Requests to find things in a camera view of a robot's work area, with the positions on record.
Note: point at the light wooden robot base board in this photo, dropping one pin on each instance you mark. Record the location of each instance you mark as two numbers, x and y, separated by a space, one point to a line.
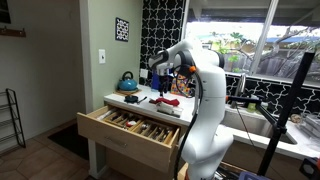
183 173

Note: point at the blue purple box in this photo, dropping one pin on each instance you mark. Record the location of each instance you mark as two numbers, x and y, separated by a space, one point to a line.
253 176

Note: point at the clear plastic utensil pack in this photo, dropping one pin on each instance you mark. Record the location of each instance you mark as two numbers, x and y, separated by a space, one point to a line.
106 114

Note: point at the wooden wall coat rack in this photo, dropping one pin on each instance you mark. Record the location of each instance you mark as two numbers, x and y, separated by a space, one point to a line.
12 32

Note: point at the grey dish rack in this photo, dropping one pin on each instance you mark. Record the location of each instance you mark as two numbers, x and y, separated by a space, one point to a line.
311 125

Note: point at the colourful patterned tile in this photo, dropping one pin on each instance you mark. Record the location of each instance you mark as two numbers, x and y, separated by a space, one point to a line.
176 87

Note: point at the white light switch plate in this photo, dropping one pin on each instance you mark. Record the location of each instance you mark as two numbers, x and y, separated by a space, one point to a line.
102 56

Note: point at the black white patterned wall art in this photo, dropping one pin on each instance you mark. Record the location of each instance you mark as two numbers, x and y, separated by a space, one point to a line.
122 29

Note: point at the red cloth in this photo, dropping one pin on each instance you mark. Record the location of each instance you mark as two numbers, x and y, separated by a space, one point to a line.
166 100

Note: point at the dark floor mat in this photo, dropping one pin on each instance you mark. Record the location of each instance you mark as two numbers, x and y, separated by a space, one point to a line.
70 140

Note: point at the black case with red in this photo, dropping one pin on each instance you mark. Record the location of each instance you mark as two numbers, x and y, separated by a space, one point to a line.
310 168

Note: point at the white wall outlet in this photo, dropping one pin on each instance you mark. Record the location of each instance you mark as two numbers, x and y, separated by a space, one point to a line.
143 73

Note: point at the white counter support leg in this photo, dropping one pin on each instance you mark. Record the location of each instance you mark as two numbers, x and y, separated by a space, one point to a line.
95 156

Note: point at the black metal shoe rack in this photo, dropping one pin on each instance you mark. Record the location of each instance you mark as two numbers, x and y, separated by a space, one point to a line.
15 116

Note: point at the small green sink sponge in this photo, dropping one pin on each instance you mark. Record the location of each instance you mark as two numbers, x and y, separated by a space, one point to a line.
251 107

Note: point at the wooden cutlery organizer tray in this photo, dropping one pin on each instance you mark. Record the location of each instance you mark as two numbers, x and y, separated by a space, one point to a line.
120 119
155 131

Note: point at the black tripod stand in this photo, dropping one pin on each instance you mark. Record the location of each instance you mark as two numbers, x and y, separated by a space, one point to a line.
283 110

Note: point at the small dark teal plate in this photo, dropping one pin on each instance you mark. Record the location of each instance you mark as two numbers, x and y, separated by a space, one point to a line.
131 99

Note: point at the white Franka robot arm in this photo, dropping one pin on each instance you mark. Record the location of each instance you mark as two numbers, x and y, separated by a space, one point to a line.
211 110

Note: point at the white window frame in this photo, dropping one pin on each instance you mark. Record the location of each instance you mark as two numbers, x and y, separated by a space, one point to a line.
263 40

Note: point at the red and white kitchen tool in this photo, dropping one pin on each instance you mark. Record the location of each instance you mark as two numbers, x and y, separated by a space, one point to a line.
130 123

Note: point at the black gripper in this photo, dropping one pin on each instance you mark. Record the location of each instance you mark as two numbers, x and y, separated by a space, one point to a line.
165 76

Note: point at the brown sink scrubber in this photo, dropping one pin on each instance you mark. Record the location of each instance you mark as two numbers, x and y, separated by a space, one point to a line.
295 119

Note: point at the light wooden drawer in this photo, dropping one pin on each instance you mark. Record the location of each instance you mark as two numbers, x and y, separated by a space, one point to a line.
126 146

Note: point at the wooden trivet board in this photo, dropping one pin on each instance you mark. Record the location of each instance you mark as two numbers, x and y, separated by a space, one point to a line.
120 92

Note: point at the chrome faucet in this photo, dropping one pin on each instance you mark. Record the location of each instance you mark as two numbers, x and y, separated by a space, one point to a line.
240 85

